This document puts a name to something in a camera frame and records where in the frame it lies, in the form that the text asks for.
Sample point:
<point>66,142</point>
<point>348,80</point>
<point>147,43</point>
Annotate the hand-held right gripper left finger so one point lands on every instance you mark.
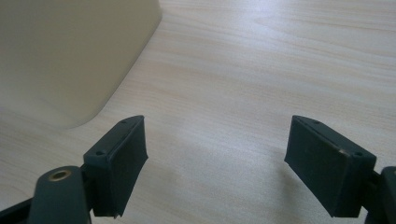
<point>118,161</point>

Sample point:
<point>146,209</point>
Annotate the cream plastic bin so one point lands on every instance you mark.
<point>62,56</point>

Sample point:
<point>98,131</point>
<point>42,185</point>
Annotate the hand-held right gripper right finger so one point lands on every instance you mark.
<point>327,168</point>

